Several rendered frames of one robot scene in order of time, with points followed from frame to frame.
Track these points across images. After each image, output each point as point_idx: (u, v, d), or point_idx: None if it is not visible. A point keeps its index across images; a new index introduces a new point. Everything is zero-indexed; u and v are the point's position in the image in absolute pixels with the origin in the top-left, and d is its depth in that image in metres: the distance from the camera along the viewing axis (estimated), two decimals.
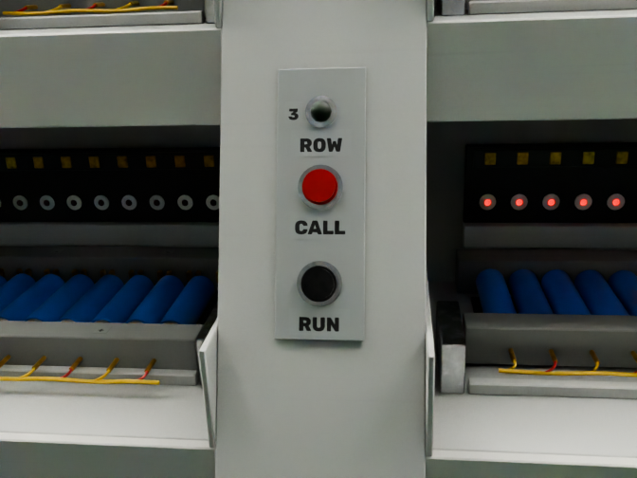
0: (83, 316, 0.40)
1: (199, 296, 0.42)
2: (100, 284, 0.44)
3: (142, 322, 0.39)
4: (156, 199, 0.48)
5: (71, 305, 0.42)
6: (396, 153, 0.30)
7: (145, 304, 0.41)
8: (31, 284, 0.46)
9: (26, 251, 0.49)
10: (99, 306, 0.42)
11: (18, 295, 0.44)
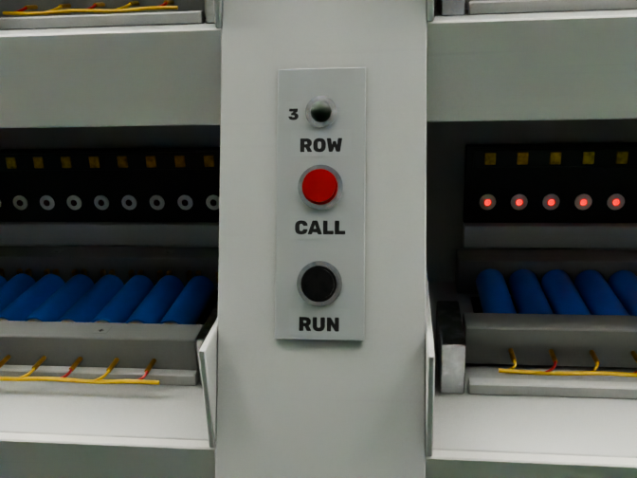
0: (83, 316, 0.40)
1: (199, 296, 0.42)
2: (100, 284, 0.44)
3: (142, 322, 0.39)
4: (156, 199, 0.48)
5: (71, 305, 0.42)
6: (396, 153, 0.30)
7: (145, 304, 0.41)
8: (31, 284, 0.46)
9: (26, 251, 0.49)
10: (99, 306, 0.42)
11: (18, 295, 0.44)
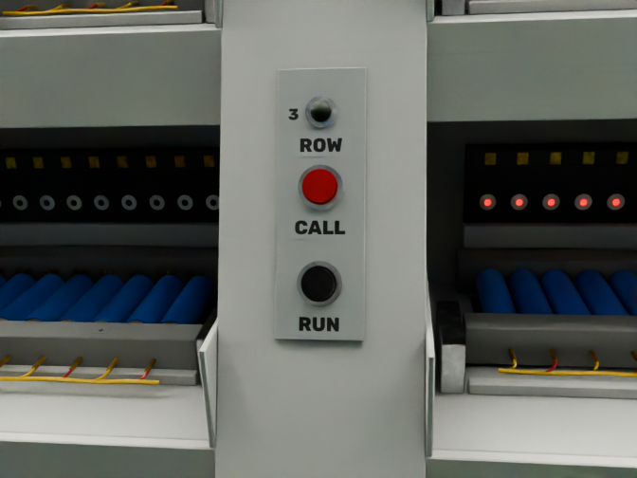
0: (83, 316, 0.40)
1: (199, 296, 0.42)
2: (100, 284, 0.44)
3: (142, 322, 0.39)
4: (156, 199, 0.48)
5: (71, 305, 0.42)
6: (396, 153, 0.30)
7: (145, 304, 0.41)
8: (31, 284, 0.46)
9: (26, 251, 0.49)
10: (99, 306, 0.42)
11: (18, 295, 0.44)
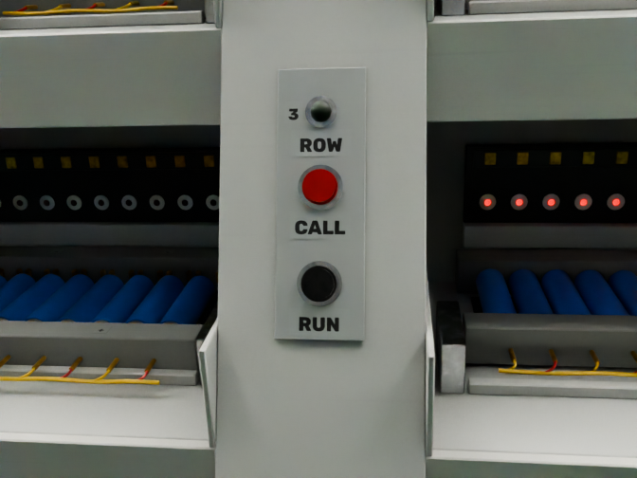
0: (83, 316, 0.40)
1: (199, 296, 0.42)
2: (100, 284, 0.44)
3: (142, 322, 0.39)
4: (156, 199, 0.48)
5: (71, 305, 0.42)
6: (396, 153, 0.30)
7: (145, 304, 0.41)
8: (31, 284, 0.46)
9: (26, 251, 0.49)
10: (99, 306, 0.42)
11: (18, 295, 0.44)
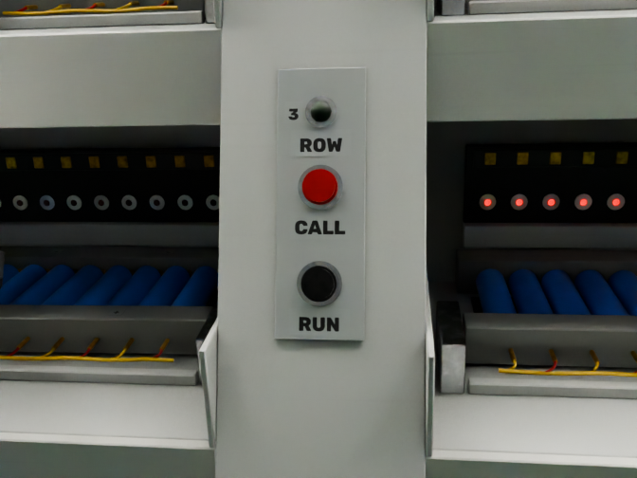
0: (94, 303, 0.42)
1: (205, 285, 0.44)
2: (110, 275, 0.45)
3: None
4: (156, 199, 0.48)
5: (81, 294, 0.44)
6: (396, 153, 0.30)
7: (154, 293, 0.42)
8: (43, 274, 0.47)
9: (26, 251, 0.49)
10: (108, 295, 0.43)
11: (30, 284, 0.46)
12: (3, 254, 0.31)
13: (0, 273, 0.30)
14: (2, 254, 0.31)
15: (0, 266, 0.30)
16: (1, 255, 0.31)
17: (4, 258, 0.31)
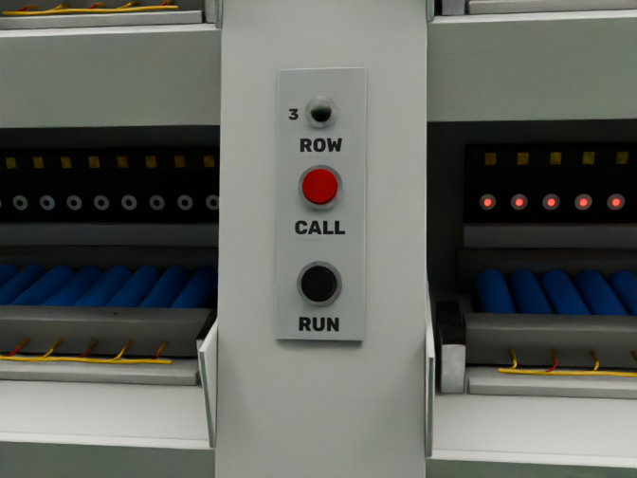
0: (95, 303, 0.42)
1: (205, 285, 0.44)
2: (110, 275, 0.45)
3: None
4: (156, 199, 0.48)
5: (81, 294, 0.44)
6: (396, 153, 0.30)
7: (154, 293, 0.42)
8: (43, 274, 0.47)
9: (26, 251, 0.49)
10: (109, 295, 0.43)
11: (30, 284, 0.46)
12: None
13: None
14: None
15: None
16: None
17: None
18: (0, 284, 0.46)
